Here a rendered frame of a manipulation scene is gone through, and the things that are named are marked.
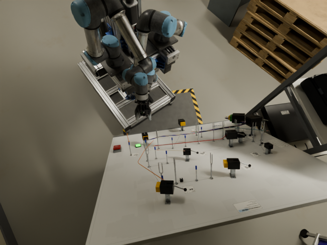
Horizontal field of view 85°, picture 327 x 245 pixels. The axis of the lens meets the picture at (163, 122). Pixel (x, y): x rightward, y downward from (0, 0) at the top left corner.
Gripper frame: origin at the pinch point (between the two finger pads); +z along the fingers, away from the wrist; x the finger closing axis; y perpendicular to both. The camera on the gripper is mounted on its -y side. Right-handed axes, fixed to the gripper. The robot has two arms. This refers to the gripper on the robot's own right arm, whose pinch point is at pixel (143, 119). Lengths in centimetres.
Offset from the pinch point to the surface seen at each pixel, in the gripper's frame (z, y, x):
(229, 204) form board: -9, 70, 24
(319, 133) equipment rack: -9, 47, 96
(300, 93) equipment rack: -21, 22, 100
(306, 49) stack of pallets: 4, -97, 244
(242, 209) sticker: -11, 73, 27
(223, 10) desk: -14, -257, 199
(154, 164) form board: 8.2, 32.1, 0.5
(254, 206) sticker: -11, 74, 32
